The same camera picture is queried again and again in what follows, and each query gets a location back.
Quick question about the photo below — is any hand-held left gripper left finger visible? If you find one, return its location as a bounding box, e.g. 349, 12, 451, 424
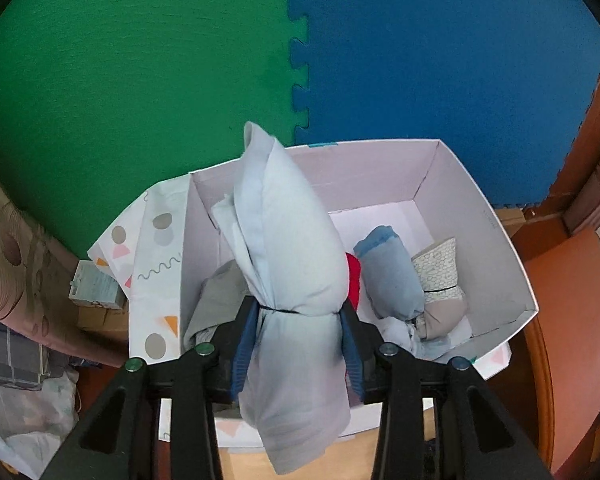
40, 296, 258, 480

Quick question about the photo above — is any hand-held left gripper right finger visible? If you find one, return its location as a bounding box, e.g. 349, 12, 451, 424
337, 302, 556, 480

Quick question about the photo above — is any white underwear roll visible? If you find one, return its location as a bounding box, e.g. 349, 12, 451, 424
380, 316, 473, 361

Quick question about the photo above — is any grey underwear roll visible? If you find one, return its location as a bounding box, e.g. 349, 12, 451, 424
182, 260, 251, 356

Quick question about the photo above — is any red underwear roll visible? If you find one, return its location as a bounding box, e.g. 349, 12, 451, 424
344, 252, 365, 308

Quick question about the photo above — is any pale blue underwear roll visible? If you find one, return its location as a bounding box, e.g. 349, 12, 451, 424
210, 121, 353, 477

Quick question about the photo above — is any honeycomb print beige underwear roll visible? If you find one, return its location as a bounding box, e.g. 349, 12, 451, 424
411, 237, 468, 340

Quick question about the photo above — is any white cardboard box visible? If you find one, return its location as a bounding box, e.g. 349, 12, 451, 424
180, 139, 539, 448

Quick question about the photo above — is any patterned drawer cabinet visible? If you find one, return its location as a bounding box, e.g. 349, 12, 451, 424
89, 175, 512, 453

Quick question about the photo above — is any brown cardboard box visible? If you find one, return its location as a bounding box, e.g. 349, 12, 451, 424
76, 302, 131, 333

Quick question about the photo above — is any small light blue box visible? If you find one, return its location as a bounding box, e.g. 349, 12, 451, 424
69, 260, 128, 311

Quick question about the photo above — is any orange wooden furniture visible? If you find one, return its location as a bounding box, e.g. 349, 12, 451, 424
490, 207, 600, 476

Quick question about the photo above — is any white patterned sheet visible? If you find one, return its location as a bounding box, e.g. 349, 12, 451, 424
0, 370, 81, 478

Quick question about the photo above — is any blue-grey plaid blanket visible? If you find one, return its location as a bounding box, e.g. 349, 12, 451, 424
0, 310, 71, 391

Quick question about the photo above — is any pink floral curtain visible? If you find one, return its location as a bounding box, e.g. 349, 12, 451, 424
0, 155, 131, 368

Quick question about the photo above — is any green foam mat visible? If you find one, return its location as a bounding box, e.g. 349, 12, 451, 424
0, 0, 311, 261

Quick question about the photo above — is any blue foam mat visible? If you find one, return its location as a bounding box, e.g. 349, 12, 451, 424
286, 0, 600, 208

